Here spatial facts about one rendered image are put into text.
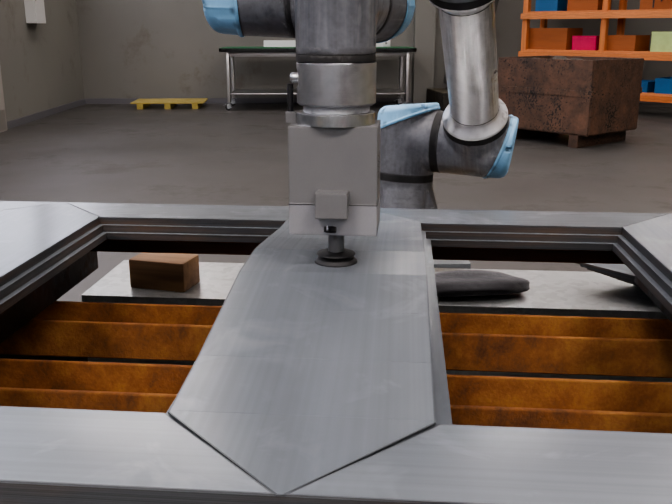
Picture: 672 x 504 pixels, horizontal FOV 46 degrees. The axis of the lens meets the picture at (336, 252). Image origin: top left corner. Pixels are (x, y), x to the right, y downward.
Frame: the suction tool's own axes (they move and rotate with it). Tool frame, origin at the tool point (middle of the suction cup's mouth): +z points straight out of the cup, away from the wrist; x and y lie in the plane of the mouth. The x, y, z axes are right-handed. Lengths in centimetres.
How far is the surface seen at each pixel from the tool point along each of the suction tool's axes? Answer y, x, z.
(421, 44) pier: 15, 1146, 3
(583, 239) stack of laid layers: 30.1, 27.7, 3.2
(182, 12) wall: -340, 1119, -44
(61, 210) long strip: -43, 31, 2
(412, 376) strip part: 7.8, -22.1, 0.7
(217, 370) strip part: -6.7, -22.4, 0.7
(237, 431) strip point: -3.4, -30.5, 1.2
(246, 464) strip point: -2.0, -34.2, 1.3
